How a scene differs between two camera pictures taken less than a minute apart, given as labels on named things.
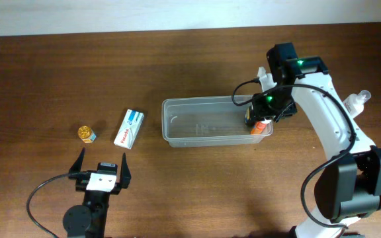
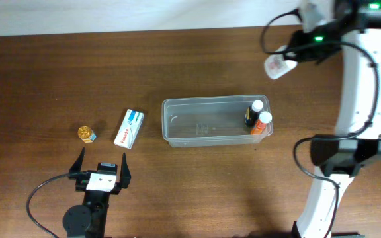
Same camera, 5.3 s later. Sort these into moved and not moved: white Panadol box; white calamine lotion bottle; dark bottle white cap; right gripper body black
Moved: white calamine lotion bottle; right gripper body black
Not moved: dark bottle white cap; white Panadol box
